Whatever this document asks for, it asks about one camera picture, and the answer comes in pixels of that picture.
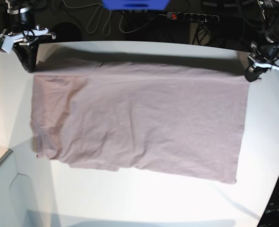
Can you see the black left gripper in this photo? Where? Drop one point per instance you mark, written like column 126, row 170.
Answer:
column 262, row 56

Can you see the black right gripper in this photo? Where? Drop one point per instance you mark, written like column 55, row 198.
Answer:
column 23, row 23

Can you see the mauve grey t-shirt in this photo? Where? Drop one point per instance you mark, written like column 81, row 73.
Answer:
column 158, row 117

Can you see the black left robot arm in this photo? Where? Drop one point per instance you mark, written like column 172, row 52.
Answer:
column 268, row 28

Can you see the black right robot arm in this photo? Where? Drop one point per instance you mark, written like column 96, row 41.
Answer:
column 18, row 5

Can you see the black power strip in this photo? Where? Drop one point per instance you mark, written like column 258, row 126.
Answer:
column 193, row 17

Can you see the blue plastic box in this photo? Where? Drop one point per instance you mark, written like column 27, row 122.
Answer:
column 135, row 4

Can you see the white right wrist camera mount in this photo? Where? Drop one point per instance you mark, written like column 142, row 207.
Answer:
column 16, row 39

